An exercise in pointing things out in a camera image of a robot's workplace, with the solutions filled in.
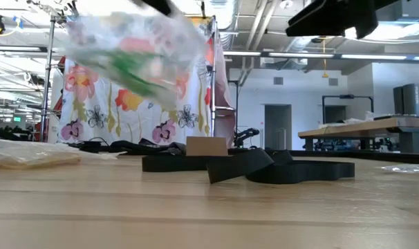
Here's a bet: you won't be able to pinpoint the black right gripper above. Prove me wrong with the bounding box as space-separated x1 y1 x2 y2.
285 0 400 39

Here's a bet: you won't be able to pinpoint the wide black rubber band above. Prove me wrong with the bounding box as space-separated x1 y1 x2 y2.
142 154 232 172
245 149 355 185
205 147 275 185

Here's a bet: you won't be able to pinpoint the ceiling light strip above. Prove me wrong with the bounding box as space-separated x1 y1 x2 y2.
268 51 335 59
340 53 408 60

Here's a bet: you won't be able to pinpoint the pale pink cloth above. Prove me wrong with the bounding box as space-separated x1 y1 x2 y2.
214 41 237 146

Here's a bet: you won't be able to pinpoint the double door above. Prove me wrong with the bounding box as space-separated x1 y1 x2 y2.
263 103 292 149

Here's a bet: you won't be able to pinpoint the grey cylinder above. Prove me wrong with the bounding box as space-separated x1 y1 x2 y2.
402 82 419 117
393 85 404 117

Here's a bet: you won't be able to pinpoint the wooden top workbench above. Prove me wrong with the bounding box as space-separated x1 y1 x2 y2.
297 116 419 154

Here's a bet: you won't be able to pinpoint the black light stand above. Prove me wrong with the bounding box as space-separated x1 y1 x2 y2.
228 78 245 148

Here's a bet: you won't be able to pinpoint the floral print curtain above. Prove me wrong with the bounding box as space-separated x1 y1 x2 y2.
59 12 218 145

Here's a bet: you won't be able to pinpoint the black work gloves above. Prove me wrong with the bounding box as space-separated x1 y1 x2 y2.
109 137 187 156

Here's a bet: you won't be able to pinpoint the brown cardboard box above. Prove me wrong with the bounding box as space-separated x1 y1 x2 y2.
185 136 229 156

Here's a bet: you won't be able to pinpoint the black metal stand frame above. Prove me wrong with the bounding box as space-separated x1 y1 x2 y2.
322 93 375 124

